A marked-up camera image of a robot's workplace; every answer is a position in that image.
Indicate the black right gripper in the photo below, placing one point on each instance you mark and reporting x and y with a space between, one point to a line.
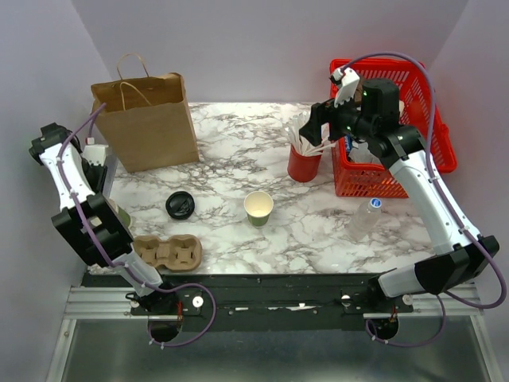
322 113

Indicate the clear plastic water bottle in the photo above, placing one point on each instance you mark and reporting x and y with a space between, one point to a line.
364 219

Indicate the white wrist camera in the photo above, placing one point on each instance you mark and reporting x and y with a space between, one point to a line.
346 80
95 153

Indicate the brown cardboard cup carrier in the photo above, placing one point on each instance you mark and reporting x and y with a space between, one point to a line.
179 253

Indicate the green paper coffee cup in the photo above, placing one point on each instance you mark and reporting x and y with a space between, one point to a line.
123 215

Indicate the red cup with straws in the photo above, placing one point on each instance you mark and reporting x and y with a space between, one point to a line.
304 158

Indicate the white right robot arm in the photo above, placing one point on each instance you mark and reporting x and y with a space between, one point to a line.
461 252

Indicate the brown paper bag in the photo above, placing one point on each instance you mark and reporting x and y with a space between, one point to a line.
146 121

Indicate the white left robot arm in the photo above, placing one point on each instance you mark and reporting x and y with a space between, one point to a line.
87 220

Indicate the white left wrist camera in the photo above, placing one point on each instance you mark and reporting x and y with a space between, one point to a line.
95 153

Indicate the black coffee cup lid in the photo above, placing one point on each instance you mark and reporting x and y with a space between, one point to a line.
180 205

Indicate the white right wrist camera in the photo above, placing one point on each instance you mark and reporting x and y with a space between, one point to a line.
346 80

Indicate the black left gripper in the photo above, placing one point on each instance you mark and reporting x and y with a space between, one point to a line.
97 185

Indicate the black mounting base rail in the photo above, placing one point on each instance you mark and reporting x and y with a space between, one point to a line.
268 302

